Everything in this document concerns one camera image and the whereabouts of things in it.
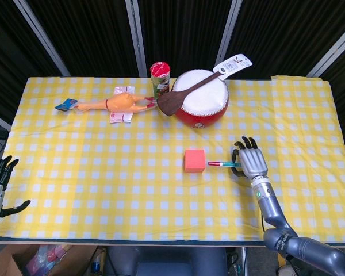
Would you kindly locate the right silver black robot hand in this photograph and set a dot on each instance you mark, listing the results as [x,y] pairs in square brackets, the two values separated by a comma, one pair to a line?
[253,162]

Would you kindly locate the yellow white checked tablecloth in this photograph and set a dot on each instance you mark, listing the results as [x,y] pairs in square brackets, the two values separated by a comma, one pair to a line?
[132,195]

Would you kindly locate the brown cardboard box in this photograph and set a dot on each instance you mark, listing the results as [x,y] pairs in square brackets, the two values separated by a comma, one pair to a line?
[8,260]

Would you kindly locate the dark wooden spatula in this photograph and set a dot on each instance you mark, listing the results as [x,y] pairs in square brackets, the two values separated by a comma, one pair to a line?
[172,102]

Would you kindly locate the orange rubber chicken toy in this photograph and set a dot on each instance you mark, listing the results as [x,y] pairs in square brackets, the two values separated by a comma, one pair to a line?
[120,103]

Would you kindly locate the blue hang tag card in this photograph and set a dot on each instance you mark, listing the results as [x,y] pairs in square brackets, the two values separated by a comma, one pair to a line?
[64,105]

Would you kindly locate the red and white pen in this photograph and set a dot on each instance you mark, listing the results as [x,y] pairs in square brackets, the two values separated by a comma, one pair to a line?
[222,164]

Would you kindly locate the white spatula label card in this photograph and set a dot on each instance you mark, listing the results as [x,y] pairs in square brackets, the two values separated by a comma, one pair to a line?
[233,66]

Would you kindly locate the green chips can red lid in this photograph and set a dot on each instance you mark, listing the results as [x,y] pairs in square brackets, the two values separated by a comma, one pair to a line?
[161,82]

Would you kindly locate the pink foam cube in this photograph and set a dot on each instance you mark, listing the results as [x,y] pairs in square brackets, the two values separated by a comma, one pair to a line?
[194,161]

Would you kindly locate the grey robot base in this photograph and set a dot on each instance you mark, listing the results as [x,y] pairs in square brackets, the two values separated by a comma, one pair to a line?
[166,261]

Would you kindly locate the silver metal frame post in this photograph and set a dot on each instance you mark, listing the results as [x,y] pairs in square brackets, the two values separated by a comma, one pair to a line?
[135,37]
[228,31]
[43,37]
[333,51]

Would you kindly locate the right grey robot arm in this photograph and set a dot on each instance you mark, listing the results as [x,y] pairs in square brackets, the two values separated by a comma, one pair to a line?
[279,218]

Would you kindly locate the clear plastic bag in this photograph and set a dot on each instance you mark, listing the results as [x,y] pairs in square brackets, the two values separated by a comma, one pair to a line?
[44,258]

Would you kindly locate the red white drum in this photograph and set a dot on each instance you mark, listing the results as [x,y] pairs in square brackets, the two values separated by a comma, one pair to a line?
[210,97]

